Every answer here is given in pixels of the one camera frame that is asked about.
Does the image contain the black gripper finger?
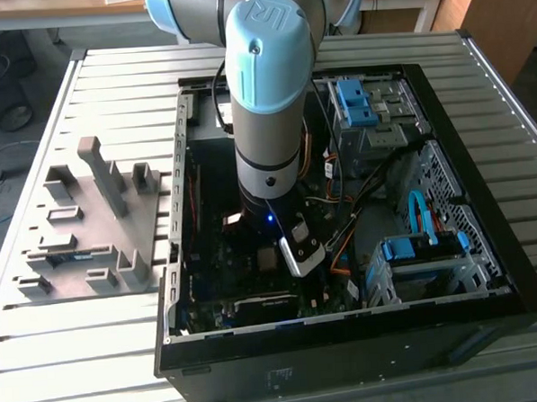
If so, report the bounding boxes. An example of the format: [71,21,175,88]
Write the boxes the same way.
[221,211,254,247]

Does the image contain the dark green motherboard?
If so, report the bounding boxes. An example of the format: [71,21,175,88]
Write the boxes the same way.
[175,138,361,328]

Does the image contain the grey power supply unit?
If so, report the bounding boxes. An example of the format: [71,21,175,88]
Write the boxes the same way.
[184,90,241,201]

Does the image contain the black graphics card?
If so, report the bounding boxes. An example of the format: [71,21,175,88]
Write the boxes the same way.
[232,290,302,326]

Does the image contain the grey plastic parts rack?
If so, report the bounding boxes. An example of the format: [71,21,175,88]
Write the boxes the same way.
[4,133,170,302]

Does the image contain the black open PC case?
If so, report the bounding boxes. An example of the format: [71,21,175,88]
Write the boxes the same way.
[137,56,537,402]

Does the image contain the blue carrier with black disk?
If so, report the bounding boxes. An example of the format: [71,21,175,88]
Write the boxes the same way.
[380,229,473,264]

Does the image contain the grey metal drive cage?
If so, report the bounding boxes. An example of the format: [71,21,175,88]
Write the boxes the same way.
[327,73,435,194]
[362,231,498,308]

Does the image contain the blue plastic disk carrier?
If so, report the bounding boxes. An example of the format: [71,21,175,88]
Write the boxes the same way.
[336,76,380,129]

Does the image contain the RAM stick with blue label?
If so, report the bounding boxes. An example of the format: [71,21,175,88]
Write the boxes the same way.
[25,246,113,265]

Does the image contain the wooden cabinet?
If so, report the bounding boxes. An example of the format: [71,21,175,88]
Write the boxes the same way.
[431,0,537,90]

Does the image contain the thin red wire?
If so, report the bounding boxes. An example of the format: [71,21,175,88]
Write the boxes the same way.
[185,161,208,260]

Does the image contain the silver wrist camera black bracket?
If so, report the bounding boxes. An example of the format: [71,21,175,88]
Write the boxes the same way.
[264,195,328,281]

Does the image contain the grey wire bundle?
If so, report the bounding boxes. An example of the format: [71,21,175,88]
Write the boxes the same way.
[303,190,355,207]

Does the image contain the orange flat wire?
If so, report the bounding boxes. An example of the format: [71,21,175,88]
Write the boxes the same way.
[327,227,362,278]

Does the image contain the thin orange wire loop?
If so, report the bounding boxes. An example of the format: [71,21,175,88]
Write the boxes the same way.
[296,129,316,181]

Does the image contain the black camera cable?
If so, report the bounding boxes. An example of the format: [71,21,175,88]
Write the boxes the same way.
[210,58,237,138]

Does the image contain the black cable bundle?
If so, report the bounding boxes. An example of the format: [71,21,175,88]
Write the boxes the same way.
[345,140,433,220]

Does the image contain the light blue flat wire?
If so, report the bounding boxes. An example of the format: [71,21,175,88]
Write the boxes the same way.
[409,187,438,246]

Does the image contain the wooden desk white frame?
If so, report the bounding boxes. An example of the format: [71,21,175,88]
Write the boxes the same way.
[0,0,452,57]

